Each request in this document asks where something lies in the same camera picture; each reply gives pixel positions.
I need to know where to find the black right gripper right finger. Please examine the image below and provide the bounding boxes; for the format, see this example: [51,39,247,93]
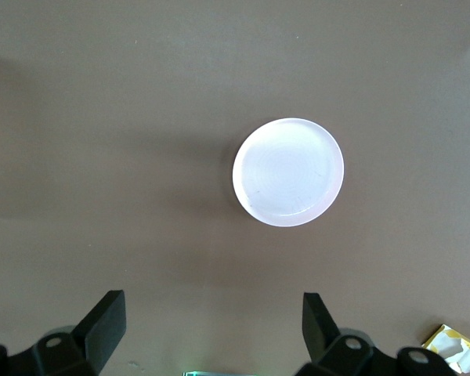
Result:
[302,291,460,376]

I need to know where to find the pink round plate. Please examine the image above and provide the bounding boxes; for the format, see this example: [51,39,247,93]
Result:
[232,117,345,228]

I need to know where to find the yellow white torn carton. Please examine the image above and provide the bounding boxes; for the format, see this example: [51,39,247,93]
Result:
[420,324,470,375]

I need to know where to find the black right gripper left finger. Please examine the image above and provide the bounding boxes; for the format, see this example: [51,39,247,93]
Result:
[0,289,126,376]

